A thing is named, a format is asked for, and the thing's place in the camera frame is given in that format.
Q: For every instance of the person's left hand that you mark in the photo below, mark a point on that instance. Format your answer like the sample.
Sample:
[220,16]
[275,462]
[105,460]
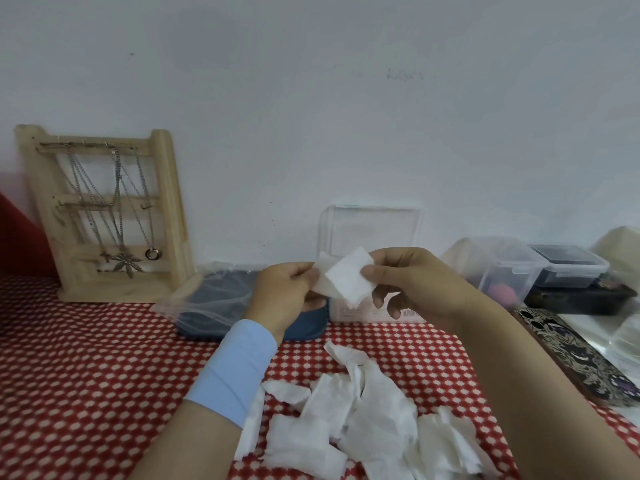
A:
[280,299]

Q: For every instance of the person's right hand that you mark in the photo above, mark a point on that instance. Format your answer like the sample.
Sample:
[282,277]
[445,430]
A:
[430,284]

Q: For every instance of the white cloth square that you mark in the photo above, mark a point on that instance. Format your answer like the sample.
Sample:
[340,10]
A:
[345,277]

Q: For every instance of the clear cotton pad box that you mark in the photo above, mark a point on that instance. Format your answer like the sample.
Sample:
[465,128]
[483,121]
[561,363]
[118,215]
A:
[370,227]

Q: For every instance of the clear plastic bag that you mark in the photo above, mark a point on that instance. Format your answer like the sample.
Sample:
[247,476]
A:
[195,304]

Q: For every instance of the pile of white cotton pads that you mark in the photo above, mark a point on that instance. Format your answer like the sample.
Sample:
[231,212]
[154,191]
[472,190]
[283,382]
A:
[370,419]

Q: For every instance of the person's right forearm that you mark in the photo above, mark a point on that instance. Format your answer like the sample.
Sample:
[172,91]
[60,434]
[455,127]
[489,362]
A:
[540,399]

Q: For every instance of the person's left forearm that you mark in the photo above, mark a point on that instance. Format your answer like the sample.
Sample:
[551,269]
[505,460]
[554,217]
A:
[190,444]

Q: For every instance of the black tray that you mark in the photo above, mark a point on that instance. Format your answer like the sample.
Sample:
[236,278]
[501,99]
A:
[580,300]

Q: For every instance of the dark blue pouch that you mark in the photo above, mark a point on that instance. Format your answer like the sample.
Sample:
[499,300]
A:
[310,328]

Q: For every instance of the pink makeup sponge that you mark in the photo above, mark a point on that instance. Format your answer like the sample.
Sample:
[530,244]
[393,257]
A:
[504,294]

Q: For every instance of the clear lidded plastic container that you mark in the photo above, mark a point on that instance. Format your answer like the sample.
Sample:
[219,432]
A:
[500,257]

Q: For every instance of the light blue wristband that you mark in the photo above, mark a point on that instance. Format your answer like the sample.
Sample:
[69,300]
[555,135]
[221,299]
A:
[232,372]

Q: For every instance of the wooden jewelry stand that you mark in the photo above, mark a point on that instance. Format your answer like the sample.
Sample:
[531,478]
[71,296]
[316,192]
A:
[172,209]

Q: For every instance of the clear container with black contents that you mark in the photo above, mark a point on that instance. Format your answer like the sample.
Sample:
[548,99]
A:
[570,262]

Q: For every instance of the phone with patterned case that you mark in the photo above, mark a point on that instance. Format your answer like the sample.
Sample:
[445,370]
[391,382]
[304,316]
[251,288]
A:
[575,354]

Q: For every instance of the beige plastic tub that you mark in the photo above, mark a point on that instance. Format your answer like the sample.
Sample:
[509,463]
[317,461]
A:
[620,247]

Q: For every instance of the red checkered tablecloth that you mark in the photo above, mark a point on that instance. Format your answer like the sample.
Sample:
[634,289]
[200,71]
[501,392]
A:
[100,374]

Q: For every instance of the clear plastic water bottle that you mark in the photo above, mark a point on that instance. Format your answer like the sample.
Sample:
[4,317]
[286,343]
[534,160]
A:
[627,342]

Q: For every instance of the red framed mirror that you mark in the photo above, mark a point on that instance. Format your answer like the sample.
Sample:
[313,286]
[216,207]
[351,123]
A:
[22,244]

